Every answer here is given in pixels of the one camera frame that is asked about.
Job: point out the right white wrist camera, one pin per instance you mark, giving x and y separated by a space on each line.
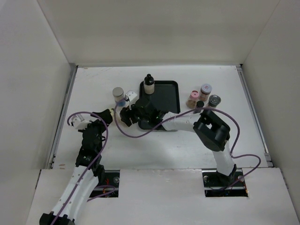
131 96

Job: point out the silver cap blue label jar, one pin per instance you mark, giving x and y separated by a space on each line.
119 96

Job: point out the grey grinder cap salt jar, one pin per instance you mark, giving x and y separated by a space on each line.
214 101

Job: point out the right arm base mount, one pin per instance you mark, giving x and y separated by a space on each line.
216 186

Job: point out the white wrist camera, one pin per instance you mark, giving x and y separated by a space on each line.
131 96
79 123

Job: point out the black cap white powder bottle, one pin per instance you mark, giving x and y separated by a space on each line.
149 84

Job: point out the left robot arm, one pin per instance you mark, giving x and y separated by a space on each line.
88 171

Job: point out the black cap brown spice bottle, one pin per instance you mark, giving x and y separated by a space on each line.
119 121

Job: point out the yellow cap spice jar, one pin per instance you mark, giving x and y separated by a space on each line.
113 114

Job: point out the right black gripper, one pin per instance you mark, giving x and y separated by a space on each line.
127 113

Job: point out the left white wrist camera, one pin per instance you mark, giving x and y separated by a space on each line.
79 123

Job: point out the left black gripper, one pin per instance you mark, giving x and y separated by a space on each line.
97 123

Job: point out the small black cap spice jar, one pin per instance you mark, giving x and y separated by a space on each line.
199 104

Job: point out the black rectangular tray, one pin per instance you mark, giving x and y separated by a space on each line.
165 97

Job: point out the pink cap spice jar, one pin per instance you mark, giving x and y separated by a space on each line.
192 99

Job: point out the red label spice jar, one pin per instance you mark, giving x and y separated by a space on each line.
205 92

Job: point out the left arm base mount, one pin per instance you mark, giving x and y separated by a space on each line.
108 185

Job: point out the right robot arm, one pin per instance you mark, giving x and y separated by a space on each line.
212 130

